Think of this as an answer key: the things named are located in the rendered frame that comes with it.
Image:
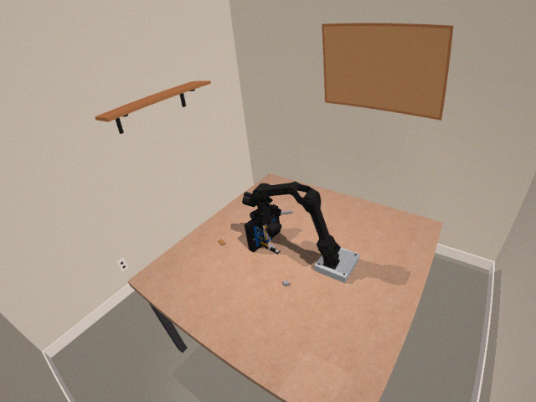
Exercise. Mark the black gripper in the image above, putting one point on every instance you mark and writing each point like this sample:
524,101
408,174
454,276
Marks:
262,218

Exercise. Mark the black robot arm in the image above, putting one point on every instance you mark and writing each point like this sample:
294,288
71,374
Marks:
311,203

